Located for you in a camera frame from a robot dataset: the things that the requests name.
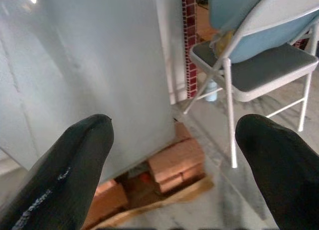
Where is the pale blue plastic bottle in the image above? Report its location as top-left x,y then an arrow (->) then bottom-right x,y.
204,79 -> 218,103

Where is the silver white fridge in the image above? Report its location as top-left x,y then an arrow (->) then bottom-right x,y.
0,0 -> 175,182

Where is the tan wooden board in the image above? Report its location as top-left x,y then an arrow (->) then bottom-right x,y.
82,175 -> 215,230

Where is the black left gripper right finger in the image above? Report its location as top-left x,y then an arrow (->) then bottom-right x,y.
235,114 -> 319,230

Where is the yellow orange item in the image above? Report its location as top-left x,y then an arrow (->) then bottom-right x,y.
215,30 -> 235,55

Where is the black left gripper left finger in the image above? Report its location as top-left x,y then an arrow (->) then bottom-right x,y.
0,114 -> 115,230

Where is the red clay brick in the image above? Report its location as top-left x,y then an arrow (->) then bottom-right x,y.
156,165 -> 208,194
148,138 -> 205,177
82,179 -> 128,230

